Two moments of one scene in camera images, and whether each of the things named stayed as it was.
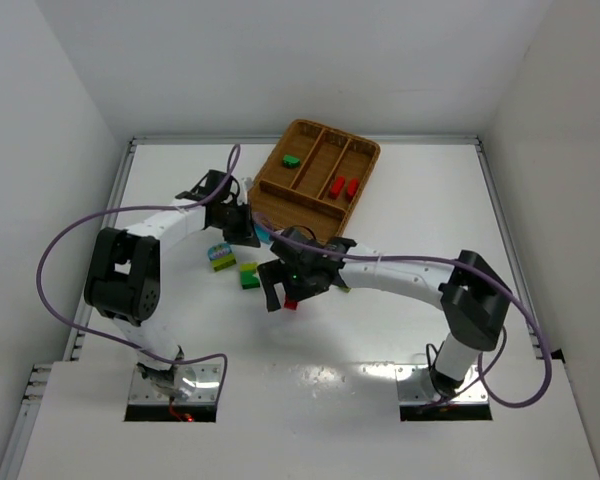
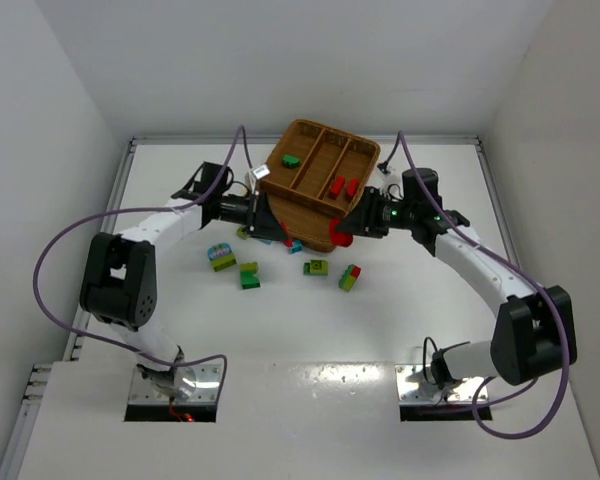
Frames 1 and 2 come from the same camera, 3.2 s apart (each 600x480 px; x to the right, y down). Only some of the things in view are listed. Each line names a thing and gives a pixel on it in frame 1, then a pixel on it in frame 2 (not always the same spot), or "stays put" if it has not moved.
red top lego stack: (290, 304) -> (342, 239)
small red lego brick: (352, 187) stays put
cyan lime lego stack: (221, 256) stays put
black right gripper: (280, 279) -> (371, 212)
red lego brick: (336, 187) stays put
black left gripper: (241, 232) -> (255, 212)
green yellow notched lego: (248, 277) stays put
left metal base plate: (204, 392) stays put
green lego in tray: (291, 161) stays put
